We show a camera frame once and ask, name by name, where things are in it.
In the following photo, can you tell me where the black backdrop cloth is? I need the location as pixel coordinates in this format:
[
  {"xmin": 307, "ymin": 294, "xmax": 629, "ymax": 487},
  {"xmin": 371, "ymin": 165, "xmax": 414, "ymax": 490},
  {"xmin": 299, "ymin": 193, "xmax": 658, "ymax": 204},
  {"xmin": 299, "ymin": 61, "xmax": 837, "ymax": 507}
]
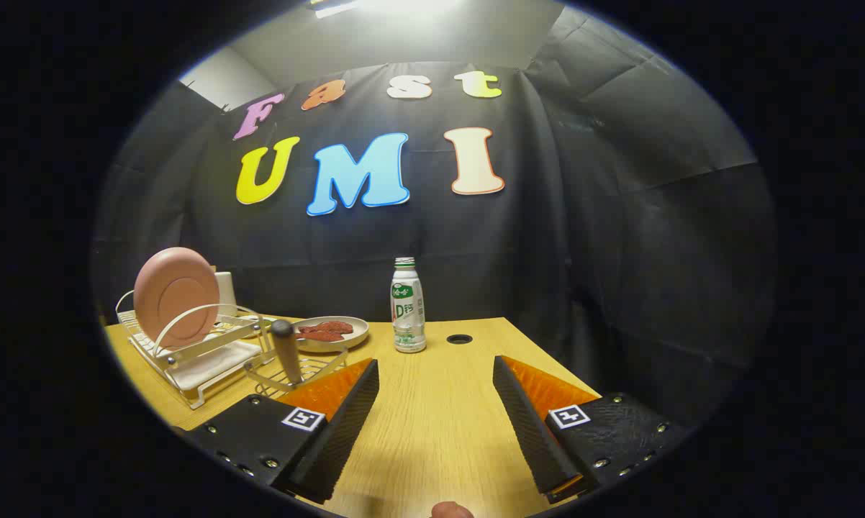
[{"xmin": 91, "ymin": 7, "xmax": 777, "ymax": 432}]

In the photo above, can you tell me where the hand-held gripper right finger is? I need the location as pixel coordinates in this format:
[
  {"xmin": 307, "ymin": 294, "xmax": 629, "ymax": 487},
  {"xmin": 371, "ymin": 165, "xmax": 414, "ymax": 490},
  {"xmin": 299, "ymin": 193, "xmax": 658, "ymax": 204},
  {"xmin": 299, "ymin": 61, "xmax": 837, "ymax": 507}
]
[{"xmin": 492, "ymin": 355, "xmax": 692, "ymax": 504}]

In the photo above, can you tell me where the ceiling light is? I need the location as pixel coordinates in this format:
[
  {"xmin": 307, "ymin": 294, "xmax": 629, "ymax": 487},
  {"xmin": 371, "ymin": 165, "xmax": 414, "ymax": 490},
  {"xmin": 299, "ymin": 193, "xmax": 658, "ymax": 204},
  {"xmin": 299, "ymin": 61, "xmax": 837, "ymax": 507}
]
[{"xmin": 310, "ymin": 0, "xmax": 462, "ymax": 19}]

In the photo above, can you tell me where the metal wire basket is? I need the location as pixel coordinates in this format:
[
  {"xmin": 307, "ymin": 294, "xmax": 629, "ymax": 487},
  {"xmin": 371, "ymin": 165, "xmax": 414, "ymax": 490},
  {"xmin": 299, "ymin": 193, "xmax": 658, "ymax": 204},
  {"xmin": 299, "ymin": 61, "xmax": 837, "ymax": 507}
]
[{"xmin": 244, "ymin": 345, "xmax": 350, "ymax": 399}]

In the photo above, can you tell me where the white toaster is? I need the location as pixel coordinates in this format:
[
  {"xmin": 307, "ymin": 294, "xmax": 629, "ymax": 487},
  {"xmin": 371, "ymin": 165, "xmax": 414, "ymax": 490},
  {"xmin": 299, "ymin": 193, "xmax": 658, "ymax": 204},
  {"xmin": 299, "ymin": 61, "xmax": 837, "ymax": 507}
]
[{"xmin": 214, "ymin": 271, "xmax": 236, "ymax": 312}]

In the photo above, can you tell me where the beige plate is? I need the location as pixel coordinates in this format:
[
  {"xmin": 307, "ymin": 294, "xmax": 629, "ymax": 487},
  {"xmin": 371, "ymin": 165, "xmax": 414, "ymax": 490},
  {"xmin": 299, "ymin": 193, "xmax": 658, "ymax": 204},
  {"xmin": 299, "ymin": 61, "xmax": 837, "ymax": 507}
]
[{"xmin": 294, "ymin": 316, "xmax": 370, "ymax": 353}]

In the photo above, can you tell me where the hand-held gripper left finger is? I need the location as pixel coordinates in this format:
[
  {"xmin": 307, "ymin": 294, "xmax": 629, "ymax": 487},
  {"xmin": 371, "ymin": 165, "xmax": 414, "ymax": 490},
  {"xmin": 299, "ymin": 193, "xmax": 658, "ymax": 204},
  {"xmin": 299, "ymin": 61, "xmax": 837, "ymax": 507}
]
[{"xmin": 181, "ymin": 358, "xmax": 380, "ymax": 504}]

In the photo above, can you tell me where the white wire dish rack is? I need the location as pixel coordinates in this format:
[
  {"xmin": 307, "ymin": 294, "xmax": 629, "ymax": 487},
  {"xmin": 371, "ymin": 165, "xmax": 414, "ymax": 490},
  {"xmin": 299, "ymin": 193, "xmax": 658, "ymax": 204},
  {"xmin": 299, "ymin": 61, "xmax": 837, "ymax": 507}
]
[{"xmin": 114, "ymin": 288, "xmax": 278, "ymax": 411}]

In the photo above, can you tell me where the wooden handled metal spoon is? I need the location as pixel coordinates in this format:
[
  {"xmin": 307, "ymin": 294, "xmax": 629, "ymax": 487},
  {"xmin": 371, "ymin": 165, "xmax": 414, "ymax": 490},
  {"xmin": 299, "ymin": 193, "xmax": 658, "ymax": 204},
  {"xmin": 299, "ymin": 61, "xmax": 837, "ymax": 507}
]
[{"xmin": 271, "ymin": 319, "xmax": 305, "ymax": 386}]

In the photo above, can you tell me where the white drink bottle green label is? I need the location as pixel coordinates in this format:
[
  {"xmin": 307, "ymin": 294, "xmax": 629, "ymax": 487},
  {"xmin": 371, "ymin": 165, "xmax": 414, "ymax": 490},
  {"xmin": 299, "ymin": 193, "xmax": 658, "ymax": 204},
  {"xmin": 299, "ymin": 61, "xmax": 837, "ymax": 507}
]
[{"xmin": 391, "ymin": 257, "xmax": 427, "ymax": 354}]

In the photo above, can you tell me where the pink plate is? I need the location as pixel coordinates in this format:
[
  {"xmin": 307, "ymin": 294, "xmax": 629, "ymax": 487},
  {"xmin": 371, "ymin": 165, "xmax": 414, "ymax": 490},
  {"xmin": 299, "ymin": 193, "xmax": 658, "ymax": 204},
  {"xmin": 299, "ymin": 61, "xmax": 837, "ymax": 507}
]
[{"xmin": 133, "ymin": 247, "xmax": 221, "ymax": 351}]

